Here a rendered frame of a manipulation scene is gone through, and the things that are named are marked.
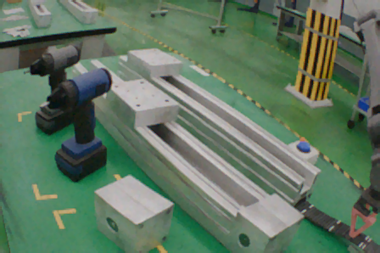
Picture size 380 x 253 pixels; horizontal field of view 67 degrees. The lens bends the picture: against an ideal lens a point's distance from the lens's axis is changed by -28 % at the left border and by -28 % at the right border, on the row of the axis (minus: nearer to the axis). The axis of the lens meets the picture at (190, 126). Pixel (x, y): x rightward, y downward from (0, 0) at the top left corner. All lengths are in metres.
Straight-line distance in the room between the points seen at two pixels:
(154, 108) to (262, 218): 0.36
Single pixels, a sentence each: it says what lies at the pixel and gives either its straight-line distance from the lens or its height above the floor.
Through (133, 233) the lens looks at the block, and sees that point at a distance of 0.57.
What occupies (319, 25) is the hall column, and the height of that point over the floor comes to 0.94.
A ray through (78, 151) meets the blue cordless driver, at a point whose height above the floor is 0.85.
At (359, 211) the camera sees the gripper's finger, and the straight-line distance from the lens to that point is 0.68.
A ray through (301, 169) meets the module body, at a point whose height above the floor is 0.85.
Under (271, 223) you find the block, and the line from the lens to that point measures 0.61.
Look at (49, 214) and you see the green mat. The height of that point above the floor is 0.78.
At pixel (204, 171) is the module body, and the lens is 0.78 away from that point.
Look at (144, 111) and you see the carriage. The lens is 0.82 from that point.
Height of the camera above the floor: 1.25
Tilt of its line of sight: 26 degrees down
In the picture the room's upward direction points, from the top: 10 degrees clockwise
